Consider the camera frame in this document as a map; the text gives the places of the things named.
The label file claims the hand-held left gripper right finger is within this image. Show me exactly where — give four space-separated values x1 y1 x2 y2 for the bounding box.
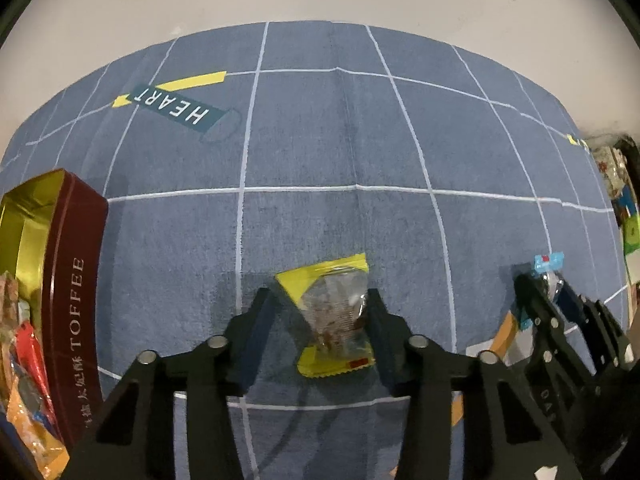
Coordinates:
367 287 586 480

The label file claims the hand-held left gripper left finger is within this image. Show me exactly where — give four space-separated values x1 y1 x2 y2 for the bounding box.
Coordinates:
60 287 276 480

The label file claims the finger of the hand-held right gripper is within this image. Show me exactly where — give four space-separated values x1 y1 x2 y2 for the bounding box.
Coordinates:
556 284 632 367
515 272 596 386

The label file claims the light blue candy wrapper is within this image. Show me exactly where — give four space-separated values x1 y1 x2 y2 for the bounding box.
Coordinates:
520 252 567 331

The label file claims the yellow snack packet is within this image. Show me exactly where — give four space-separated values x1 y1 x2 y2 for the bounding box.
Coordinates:
275 254 376 378

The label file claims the gold and maroon tin box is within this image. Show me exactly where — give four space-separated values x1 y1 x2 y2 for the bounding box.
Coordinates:
0 169 108 480

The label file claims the red snack packet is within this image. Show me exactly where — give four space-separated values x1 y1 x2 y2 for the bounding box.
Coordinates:
14 324 57 423

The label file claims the orange snack packet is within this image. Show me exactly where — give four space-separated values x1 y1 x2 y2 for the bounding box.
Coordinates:
7 385 70 478

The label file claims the colourful patterned bag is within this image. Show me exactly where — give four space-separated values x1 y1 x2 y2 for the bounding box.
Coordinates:
595 145 640 256

